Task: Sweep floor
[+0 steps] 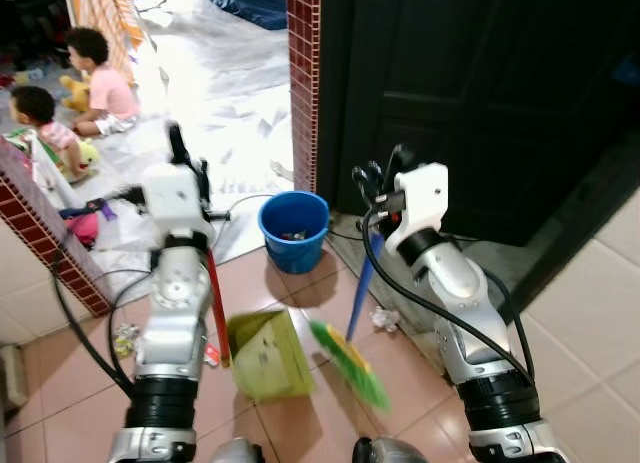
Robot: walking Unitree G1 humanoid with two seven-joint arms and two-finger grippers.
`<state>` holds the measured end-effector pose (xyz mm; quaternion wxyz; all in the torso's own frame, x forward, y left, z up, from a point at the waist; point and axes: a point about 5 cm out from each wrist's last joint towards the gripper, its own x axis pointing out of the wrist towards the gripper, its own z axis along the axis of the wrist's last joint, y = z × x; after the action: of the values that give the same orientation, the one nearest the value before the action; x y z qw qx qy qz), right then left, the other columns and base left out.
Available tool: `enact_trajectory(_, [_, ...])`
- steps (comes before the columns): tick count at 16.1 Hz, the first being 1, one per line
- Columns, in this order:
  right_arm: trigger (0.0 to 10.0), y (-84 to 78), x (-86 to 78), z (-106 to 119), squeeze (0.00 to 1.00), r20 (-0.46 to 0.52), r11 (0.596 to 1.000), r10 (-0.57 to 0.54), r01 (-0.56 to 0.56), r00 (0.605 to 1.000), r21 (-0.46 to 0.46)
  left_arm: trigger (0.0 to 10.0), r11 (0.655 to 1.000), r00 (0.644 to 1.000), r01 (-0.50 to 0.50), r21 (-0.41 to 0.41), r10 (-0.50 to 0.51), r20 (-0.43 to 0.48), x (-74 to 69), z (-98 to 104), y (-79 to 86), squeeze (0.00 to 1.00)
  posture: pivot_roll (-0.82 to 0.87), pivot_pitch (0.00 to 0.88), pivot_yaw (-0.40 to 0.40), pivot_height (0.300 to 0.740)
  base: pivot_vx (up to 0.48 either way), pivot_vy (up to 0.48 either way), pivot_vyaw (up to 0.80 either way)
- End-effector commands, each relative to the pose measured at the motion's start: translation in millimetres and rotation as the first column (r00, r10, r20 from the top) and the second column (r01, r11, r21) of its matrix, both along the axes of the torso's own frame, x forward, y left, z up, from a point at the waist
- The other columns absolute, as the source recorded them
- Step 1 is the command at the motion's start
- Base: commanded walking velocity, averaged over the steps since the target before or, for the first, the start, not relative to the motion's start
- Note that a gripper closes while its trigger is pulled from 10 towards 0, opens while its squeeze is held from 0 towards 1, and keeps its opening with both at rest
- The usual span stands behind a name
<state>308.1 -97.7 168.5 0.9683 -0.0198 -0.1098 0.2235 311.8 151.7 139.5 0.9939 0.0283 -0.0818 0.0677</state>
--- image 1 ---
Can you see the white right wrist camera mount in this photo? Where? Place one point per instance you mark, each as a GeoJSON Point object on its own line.
{"type": "Point", "coordinates": [425, 203]}

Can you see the red white wrapper scrap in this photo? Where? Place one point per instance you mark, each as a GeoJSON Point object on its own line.
{"type": "Point", "coordinates": [212, 354]}

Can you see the black wooden door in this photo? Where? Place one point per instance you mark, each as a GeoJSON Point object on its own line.
{"type": "Point", "coordinates": [470, 93]}

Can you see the orange play fence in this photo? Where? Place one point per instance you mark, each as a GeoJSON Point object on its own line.
{"type": "Point", "coordinates": [100, 18]}

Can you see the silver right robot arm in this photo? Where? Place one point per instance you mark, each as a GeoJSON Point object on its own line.
{"type": "Point", "coordinates": [470, 323]}

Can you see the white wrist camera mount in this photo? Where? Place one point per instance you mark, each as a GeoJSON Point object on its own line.
{"type": "Point", "coordinates": [172, 198]}
{"type": "Point", "coordinates": [425, 203]}

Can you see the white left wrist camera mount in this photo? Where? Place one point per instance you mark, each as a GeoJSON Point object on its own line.
{"type": "Point", "coordinates": [172, 198]}

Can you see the grey right robot knee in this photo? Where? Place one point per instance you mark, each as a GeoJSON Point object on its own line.
{"type": "Point", "coordinates": [390, 451]}

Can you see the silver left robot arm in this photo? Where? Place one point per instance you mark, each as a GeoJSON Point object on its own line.
{"type": "Point", "coordinates": [172, 313]}

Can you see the blue plastic bucket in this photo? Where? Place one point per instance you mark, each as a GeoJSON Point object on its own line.
{"type": "Point", "coordinates": [292, 245]}

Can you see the grey left robot knee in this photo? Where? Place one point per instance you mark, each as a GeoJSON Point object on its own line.
{"type": "Point", "coordinates": [238, 452]}

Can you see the child in pink shirt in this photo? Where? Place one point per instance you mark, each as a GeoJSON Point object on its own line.
{"type": "Point", "coordinates": [108, 88]}

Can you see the crumpled white paper scrap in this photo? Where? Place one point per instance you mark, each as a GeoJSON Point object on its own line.
{"type": "Point", "coordinates": [385, 318]}

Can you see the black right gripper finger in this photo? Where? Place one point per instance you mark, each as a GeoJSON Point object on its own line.
{"type": "Point", "coordinates": [401, 159]}
{"type": "Point", "coordinates": [365, 181]}

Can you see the dark blue mattress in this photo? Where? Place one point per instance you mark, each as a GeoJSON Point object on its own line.
{"type": "Point", "coordinates": [250, 3]}

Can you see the yellow plush toy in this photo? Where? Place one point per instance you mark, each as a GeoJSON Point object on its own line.
{"type": "Point", "coordinates": [76, 95]}

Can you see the crumpled clear wrapper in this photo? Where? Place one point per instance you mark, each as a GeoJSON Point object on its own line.
{"type": "Point", "coordinates": [125, 340]}

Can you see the pink bag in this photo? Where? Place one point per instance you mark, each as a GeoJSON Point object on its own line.
{"type": "Point", "coordinates": [82, 228]}

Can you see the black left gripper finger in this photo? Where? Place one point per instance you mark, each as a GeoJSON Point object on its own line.
{"type": "Point", "coordinates": [178, 145]}
{"type": "Point", "coordinates": [203, 169]}

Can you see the small child in patterned top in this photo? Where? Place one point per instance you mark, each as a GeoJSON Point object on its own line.
{"type": "Point", "coordinates": [52, 131]}

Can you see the grey robot knee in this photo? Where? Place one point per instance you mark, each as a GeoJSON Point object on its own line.
{"type": "Point", "coordinates": [390, 451]}
{"type": "Point", "coordinates": [238, 452]}

